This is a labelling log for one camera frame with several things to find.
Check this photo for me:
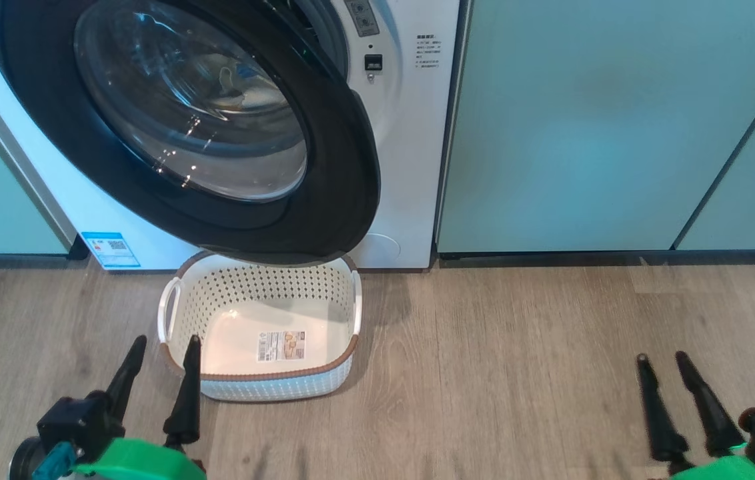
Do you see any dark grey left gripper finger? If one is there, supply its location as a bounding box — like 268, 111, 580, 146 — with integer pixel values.
105, 335, 148, 421
164, 335, 202, 447

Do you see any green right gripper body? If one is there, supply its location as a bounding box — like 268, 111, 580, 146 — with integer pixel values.
651, 453, 755, 480

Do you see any grey warning label sticker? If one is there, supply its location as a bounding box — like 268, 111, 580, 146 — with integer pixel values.
344, 0, 380, 37

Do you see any white perforated laundry basket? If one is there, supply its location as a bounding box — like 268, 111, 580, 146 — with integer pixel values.
157, 252, 363, 403

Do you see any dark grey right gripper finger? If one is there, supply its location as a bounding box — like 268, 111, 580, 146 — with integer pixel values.
636, 353, 690, 464
676, 351, 746, 457

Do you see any paper basket label sticker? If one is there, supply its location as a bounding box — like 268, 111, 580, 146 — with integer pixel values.
257, 331, 306, 363

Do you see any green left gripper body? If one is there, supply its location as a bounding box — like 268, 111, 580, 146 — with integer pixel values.
74, 439, 208, 480

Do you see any round white filter access cover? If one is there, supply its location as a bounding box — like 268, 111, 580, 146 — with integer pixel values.
351, 232, 402, 269

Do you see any white front-load washing machine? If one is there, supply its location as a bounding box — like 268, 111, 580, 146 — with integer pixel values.
0, 0, 462, 271

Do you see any dark cabinet plinth strip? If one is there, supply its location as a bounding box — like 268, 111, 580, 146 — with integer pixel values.
438, 250, 755, 269

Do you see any wide pale green cabinet door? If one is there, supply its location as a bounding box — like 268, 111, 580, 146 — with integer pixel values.
438, 0, 755, 254

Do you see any blue white energy label sticker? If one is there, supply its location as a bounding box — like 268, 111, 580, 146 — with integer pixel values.
81, 231, 141, 269

